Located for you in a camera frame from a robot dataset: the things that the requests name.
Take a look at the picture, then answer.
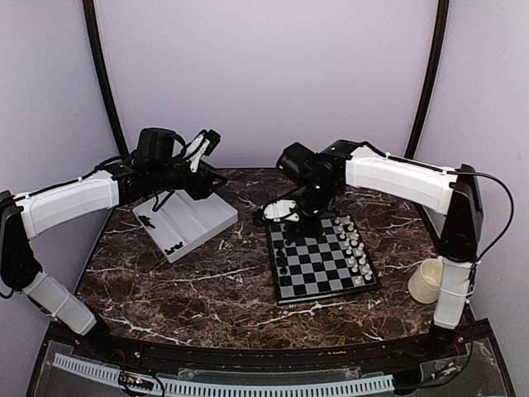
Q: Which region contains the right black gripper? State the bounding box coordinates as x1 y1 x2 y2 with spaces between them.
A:
285 179 338 242

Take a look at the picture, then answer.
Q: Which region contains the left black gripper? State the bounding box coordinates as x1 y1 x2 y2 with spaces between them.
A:
150 160 229 200

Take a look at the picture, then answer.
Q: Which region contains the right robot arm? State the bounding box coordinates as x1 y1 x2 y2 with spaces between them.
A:
263 140 484 359

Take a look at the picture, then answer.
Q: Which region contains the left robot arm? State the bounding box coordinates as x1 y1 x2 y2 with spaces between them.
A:
1 127 226 361

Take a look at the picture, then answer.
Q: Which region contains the black white chess board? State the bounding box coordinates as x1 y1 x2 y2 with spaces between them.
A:
265 217 381 305

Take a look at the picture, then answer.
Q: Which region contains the white chess pieces row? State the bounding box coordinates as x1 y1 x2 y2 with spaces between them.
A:
332 215 375 287

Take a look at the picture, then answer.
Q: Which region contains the black pieces pile in tray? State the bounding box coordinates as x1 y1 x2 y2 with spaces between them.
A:
137 215 155 229

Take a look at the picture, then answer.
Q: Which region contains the white plastic tray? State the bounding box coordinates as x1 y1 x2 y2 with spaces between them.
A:
132 190 238 263

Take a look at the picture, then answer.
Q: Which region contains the cream ribbed mug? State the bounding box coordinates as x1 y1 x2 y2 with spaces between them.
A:
407 257 443 304

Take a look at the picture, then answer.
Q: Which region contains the white cable duct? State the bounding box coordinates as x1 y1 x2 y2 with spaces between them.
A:
52 353 395 396

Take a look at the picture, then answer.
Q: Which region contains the black front rail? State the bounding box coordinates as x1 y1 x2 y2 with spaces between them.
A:
41 320 493 373

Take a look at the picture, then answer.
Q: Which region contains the right black frame post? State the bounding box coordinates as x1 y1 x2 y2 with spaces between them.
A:
404 0 450 159

